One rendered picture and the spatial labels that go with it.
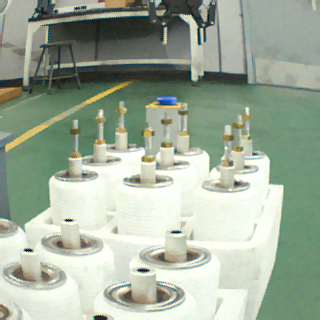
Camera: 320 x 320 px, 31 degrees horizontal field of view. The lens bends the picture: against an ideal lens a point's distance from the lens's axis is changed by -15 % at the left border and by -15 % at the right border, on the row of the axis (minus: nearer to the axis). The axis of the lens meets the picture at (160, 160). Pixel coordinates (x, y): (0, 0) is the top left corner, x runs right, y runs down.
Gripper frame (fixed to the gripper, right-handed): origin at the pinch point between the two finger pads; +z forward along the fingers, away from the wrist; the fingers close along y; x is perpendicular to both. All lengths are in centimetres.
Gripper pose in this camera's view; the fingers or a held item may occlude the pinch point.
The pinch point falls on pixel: (182, 38)
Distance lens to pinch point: 118.4
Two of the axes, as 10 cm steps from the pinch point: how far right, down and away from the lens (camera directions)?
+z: 0.0, 9.8, 2.0
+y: 9.9, -0.3, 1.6
